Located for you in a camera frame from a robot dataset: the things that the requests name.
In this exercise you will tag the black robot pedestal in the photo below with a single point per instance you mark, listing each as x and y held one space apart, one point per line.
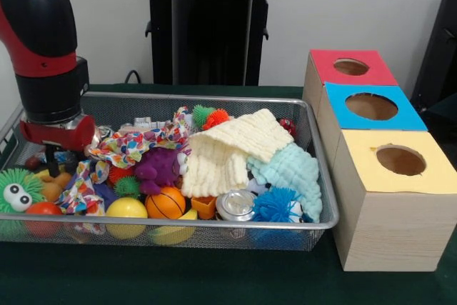
214 40

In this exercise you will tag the green fuzzy toy with eyes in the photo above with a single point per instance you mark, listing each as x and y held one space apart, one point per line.
18 190

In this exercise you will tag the blue fuzzy toy with eyes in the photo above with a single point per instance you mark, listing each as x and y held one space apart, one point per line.
275 206

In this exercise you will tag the purple spiky hedgehog toy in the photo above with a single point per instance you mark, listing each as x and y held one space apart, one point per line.
157 169

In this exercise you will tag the wooden box with three holes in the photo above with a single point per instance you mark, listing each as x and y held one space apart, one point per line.
392 233

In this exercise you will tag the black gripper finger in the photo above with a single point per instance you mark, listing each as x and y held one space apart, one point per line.
53 162

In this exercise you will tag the tan plush teddy bear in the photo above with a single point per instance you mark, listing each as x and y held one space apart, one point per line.
53 190

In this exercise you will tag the orange toy basketball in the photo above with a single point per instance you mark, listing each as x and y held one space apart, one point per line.
164 205

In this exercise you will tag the smooth yellow plastic ball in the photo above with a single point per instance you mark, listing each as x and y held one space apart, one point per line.
126 208

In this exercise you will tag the black upright panel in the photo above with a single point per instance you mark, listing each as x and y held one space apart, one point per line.
439 51

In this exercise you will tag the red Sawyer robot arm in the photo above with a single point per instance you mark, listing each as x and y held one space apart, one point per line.
46 51

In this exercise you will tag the colourful spotted cloth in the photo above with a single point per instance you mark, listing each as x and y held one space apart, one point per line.
82 194
135 144

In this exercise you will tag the dark green table cloth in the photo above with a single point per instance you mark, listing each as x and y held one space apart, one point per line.
446 105
178 276

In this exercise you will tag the cream waffle cloth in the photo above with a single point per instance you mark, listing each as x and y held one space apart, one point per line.
218 173

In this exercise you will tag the silver drink can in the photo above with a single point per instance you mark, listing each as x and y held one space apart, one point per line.
235 206

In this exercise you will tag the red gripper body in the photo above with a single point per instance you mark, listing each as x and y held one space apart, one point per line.
64 137

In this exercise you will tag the mint waffle cloth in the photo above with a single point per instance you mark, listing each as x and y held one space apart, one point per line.
300 176

